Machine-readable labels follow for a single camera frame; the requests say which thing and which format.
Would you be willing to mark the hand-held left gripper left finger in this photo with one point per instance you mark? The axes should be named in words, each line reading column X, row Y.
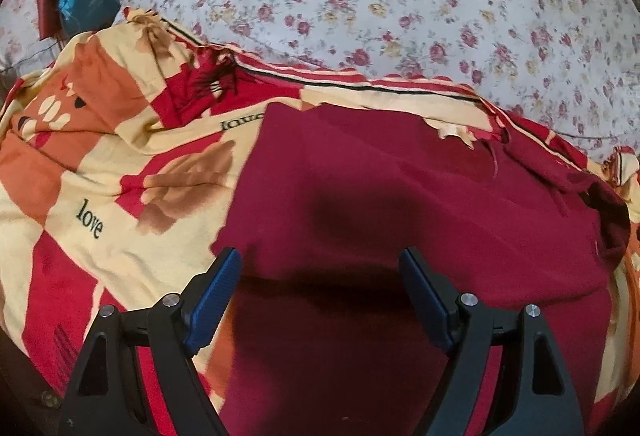
column 215, row 298

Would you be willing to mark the orange red printed blanket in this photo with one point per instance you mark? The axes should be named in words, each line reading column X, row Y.
column 100, row 155

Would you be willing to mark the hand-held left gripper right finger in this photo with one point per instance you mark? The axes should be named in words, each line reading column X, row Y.
column 425, row 298

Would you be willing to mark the maroon knit garment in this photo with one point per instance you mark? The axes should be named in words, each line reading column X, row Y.
column 375, row 191

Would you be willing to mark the floral pillow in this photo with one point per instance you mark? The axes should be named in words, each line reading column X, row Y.
column 15, row 20

